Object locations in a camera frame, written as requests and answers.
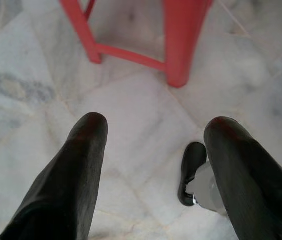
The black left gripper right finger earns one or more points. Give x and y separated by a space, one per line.
251 185

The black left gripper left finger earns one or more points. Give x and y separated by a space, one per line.
68 180

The red plastic stool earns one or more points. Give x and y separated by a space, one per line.
179 50

